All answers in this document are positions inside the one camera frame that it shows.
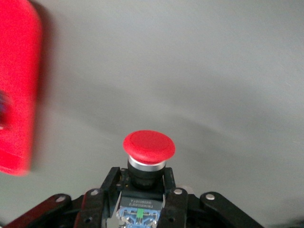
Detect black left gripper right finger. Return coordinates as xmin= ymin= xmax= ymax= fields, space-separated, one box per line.
xmin=158 ymin=167 xmax=265 ymax=228

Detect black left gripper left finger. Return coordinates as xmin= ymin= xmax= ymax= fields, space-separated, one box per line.
xmin=2 ymin=166 xmax=122 ymax=228

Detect red push button switch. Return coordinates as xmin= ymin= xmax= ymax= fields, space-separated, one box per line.
xmin=116 ymin=129 xmax=177 ymax=228

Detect dark grey table mat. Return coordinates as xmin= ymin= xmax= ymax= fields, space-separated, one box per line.
xmin=0 ymin=0 xmax=304 ymax=228

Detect red plastic tray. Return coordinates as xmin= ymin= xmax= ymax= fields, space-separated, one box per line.
xmin=0 ymin=0 xmax=44 ymax=177

